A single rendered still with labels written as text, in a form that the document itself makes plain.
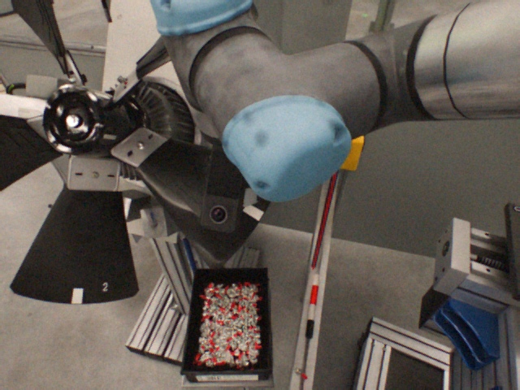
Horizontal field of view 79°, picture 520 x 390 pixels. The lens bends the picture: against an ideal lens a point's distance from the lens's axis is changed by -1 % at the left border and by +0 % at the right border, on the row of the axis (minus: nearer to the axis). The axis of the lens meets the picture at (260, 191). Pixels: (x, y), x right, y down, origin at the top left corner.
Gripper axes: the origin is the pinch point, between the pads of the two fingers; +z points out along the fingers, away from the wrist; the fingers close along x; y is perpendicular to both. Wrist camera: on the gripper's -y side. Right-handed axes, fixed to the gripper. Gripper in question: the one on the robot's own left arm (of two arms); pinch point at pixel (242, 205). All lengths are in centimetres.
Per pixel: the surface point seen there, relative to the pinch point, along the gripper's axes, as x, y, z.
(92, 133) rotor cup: 26.9, 4.7, -6.7
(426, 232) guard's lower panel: -70, 49, 107
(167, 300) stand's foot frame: 48, -11, 108
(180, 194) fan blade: 10.6, -0.7, -1.0
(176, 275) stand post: 33, -4, 69
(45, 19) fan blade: 41.0, 21.8, -14.2
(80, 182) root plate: 31.6, -1.1, 1.7
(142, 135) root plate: 22.2, 9.7, -0.9
